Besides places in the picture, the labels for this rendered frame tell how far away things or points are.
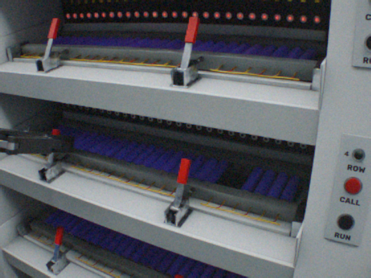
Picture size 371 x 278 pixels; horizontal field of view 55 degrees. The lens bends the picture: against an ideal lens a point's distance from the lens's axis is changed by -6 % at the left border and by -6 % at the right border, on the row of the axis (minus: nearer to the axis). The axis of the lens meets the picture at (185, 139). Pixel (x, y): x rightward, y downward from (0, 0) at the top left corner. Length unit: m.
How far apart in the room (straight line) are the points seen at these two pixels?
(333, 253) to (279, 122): 0.16
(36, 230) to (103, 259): 0.20
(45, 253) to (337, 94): 0.65
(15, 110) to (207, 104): 0.48
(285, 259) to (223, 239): 0.09
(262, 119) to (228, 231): 0.17
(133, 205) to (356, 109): 0.35
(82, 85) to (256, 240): 0.33
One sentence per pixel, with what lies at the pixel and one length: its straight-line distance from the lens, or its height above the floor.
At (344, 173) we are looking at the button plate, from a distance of 0.42.
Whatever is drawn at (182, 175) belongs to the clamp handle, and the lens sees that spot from 0.53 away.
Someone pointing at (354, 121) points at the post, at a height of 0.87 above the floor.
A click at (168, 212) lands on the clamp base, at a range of 0.54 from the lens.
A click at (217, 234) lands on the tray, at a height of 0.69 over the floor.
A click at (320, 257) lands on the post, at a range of 0.47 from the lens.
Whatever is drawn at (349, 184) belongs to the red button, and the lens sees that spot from 0.42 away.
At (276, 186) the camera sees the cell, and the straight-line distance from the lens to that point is 0.57.
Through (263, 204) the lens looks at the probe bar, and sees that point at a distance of 0.53.
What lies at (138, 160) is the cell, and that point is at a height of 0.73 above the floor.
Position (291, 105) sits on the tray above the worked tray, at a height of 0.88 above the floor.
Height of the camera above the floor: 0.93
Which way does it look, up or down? 14 degrees down
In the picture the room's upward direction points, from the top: 3 degrees clockwise
